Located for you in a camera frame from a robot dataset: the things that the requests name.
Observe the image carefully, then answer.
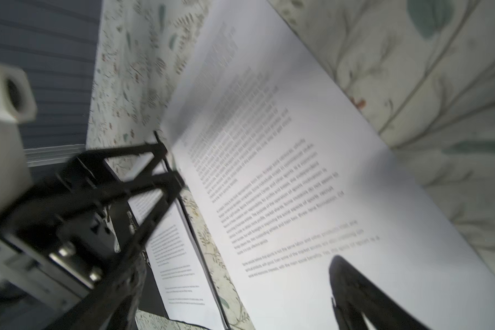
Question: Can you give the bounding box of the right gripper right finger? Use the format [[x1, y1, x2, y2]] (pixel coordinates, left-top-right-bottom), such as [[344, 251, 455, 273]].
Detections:
[[329, 255, 427, 329]]

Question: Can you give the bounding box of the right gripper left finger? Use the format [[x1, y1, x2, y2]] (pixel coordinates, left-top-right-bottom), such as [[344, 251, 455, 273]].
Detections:
[[47, 247, 147, 329]]

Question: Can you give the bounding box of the printed paper sheet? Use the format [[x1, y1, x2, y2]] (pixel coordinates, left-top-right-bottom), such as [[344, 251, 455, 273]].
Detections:
[[162, 1, 495, 329]]

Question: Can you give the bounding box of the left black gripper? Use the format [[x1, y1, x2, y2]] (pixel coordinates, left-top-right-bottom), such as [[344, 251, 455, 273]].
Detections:
[[0, 142, 184, 312]]

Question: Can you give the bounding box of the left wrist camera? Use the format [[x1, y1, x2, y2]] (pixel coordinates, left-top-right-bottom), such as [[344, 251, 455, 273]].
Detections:
[[0, 63, 37, 212]]

